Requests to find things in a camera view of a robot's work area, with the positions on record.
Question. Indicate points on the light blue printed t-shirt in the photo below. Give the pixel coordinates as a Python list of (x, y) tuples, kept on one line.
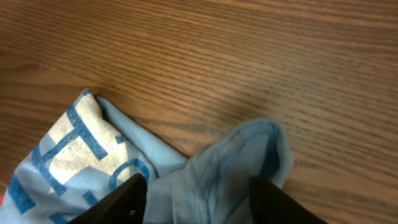
[(93, 148)]

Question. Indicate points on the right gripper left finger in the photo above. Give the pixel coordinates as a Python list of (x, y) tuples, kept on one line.
[(124, 205)]

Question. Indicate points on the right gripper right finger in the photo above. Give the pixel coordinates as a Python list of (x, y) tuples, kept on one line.
[(271, 205)]

